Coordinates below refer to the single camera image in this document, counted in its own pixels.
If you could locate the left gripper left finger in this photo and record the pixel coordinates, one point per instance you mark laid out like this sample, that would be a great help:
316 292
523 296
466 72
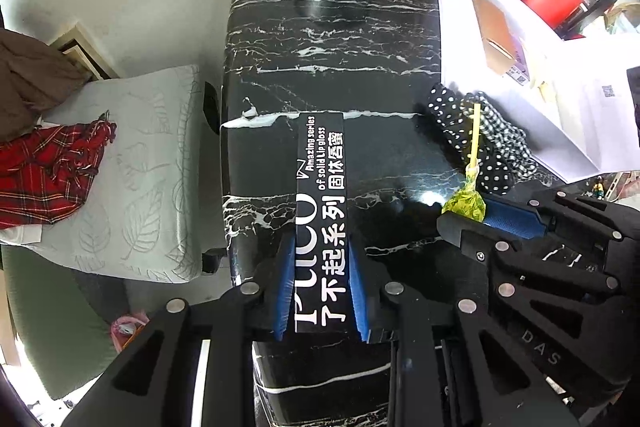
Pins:
276 278

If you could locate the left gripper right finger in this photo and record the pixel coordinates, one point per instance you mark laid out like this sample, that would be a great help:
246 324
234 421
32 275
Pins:
374 296

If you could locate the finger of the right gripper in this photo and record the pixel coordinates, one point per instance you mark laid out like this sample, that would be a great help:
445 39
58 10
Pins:
469 236
513 219

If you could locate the black lip gloss box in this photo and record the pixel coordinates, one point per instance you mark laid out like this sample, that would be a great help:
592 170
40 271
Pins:
321 294

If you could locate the black polka dot scrunchie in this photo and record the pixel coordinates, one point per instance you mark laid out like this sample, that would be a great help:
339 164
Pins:
453 113

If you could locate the brown cardboard box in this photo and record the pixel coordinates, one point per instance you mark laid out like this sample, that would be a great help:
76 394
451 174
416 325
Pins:
500 45

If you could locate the black white gingham scrunchie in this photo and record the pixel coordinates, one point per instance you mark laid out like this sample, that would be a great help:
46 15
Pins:
508 140

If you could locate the white open gift box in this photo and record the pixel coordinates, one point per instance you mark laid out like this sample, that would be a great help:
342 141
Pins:
575 103

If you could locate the red plaid cloth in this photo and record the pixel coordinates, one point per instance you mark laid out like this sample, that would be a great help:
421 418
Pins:
47 175

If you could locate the brown cloth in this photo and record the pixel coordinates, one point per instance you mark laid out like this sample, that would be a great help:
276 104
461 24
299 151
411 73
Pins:
34 79

